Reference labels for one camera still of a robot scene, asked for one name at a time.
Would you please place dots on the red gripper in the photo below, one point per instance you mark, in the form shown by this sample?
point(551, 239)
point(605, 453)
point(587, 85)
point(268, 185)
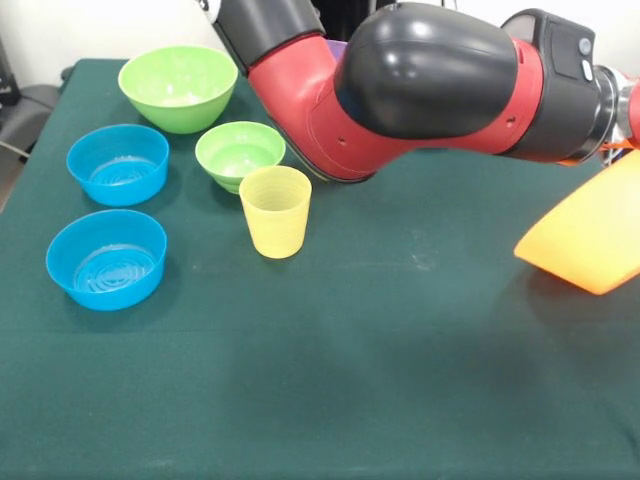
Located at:
point(631, 115)

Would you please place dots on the large orange bowl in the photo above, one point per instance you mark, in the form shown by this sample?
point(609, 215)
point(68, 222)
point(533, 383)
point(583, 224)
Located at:
point(585, 240)

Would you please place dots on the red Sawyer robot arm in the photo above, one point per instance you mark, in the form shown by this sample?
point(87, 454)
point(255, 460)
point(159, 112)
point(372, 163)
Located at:
point(425, 75)

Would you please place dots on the purple bowl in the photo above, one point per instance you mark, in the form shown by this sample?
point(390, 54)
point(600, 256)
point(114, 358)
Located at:
point(337, 50)

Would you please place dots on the yellow cup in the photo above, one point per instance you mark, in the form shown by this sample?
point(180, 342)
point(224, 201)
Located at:
point(275, 220)

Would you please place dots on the dark green tablecloth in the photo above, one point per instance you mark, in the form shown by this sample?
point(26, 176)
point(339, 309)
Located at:
point(320, 350)

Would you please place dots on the small green bowl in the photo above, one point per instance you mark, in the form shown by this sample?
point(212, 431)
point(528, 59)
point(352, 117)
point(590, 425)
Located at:
point(240, 155)

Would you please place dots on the large green bowl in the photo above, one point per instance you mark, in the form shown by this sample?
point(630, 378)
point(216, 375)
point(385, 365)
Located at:
point(177, 90)

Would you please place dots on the light blue bowl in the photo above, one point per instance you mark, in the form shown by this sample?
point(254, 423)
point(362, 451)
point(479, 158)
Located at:
point(118, 167)
point(106, 265)

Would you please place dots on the black office chair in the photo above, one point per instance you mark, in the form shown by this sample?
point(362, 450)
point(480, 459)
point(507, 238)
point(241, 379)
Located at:
point(35, 107)

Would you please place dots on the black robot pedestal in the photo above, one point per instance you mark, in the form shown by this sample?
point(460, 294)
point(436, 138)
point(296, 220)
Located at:
point(345, 15)

